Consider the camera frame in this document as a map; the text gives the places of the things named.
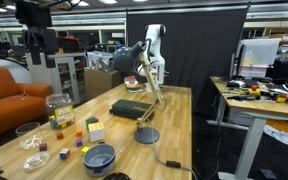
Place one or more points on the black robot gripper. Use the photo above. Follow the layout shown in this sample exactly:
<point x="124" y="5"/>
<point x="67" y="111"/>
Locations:
<point x="34" y="13"/>

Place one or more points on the white idle robot arm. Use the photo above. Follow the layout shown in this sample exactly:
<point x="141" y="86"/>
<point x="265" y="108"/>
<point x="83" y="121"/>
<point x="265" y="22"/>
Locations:
<point x="154" y="50"/>

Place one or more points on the clear glass container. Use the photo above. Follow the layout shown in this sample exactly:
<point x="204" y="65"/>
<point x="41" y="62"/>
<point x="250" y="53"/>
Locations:
<point x="29" y="135"/>

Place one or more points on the white shelf cabinet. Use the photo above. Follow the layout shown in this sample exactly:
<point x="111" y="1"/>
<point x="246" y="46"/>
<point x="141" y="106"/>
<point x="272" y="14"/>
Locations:
<point x="67" y="76"/>

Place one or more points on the clear plastic storage bin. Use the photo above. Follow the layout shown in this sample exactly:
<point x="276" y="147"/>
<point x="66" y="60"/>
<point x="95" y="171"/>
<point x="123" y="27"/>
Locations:
<point x="99" y="61"/>

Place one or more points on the clear plastic jar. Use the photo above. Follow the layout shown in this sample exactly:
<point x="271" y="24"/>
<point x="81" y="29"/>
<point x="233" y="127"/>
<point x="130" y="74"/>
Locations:
<point x="60" y="110"/>

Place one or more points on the orange sofa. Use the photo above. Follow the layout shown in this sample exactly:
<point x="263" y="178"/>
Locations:
<point x="4" y="100"/>

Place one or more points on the brown cardboard box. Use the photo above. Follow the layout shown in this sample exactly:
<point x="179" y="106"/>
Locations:
<point x="100" y="81"/>

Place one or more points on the black-framed Rubik's cube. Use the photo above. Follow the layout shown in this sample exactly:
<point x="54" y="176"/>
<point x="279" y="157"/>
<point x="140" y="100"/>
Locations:
<point x="91" y="120"/>

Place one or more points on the red-brown wooden cube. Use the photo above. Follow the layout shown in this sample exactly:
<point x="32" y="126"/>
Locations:
<point x="60" y="135"/>

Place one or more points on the orange wooden cube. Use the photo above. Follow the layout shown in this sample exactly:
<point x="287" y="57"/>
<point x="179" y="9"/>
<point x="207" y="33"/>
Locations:
<point x="79" y="133"/>

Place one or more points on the red small cup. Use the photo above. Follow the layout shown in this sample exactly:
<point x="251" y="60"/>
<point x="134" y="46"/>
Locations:
<point x="131" y="80"/>

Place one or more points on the white plate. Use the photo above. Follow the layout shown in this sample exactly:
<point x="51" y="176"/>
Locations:
<point x="131" y="85"/>

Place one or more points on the dark purple wooden cube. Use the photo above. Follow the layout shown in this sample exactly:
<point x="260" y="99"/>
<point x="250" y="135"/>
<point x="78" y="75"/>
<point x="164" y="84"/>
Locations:
<point x="43" y="146"/>

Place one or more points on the large white-framed Rubik's cube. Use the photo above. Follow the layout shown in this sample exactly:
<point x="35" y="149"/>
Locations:
<point x="96" y="131"/>

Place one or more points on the bright purple wooden cube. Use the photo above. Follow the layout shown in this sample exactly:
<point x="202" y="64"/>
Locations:
<point x="79" y="142"/>

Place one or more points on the small Rubik's cube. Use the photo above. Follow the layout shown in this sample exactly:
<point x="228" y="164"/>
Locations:
<point x="64" y="153"/>

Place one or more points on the dark green flat case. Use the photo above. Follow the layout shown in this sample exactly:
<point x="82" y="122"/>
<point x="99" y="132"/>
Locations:
<point x="130" y="109"/>

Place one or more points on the yellow wooden cube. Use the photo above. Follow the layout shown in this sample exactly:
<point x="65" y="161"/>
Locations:
<point x="84" y="150"/>

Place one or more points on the blue wooden cube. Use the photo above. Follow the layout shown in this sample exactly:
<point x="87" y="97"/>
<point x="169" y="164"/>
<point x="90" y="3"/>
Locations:
<point x="106" y="160"/>

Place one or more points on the black round disc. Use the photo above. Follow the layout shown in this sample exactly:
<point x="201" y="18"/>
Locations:
<point x="117" y="176"/>

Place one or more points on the black partition curtain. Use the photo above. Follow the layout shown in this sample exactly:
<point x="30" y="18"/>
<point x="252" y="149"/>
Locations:
<point x="197" y="50"/>

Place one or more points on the black computer monitor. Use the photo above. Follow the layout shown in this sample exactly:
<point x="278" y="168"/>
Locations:
<point x="238" y="61"/>

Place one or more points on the translucent white storage box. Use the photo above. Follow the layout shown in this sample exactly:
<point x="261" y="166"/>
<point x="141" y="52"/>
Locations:
<point x="259" y="56"/>

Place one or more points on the wooden top side table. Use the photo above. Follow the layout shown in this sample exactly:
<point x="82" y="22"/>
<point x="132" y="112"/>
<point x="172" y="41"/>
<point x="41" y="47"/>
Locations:
<point x="260" y="106"/>

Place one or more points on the white crumpled bag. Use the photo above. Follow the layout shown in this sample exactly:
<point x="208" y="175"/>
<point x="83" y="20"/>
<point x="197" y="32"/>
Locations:
<point x="282" y="135"/>

